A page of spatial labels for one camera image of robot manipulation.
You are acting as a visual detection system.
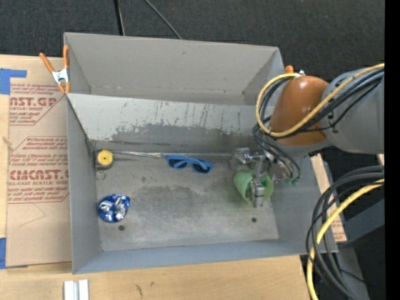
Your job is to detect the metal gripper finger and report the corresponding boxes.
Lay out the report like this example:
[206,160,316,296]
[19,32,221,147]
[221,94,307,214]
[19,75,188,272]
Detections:
[251,179,267,208]
[234,147,253,166]

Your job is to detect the blue sunglasses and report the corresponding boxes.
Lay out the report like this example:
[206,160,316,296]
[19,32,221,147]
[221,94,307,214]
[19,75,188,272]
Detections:
[165,154,215,175]

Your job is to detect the grey metal bin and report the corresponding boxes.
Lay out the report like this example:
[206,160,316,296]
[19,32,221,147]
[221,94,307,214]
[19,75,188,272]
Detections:
[63,32,340,275]

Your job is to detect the clear thin rod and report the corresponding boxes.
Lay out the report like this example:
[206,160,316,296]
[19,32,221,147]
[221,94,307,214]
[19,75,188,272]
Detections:
[113,150,164,158]

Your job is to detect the yellow topped round cylinder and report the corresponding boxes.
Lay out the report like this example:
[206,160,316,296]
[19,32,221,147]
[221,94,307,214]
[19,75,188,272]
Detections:
[94,149,115,170]

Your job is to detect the blue and silver crumpled packet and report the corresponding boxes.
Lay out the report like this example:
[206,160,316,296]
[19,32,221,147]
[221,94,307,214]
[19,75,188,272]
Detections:
[97,193,131,223]

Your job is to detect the brown cardboard board red print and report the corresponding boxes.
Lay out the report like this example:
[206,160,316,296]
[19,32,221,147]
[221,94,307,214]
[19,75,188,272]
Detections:
[0,54,348,270]

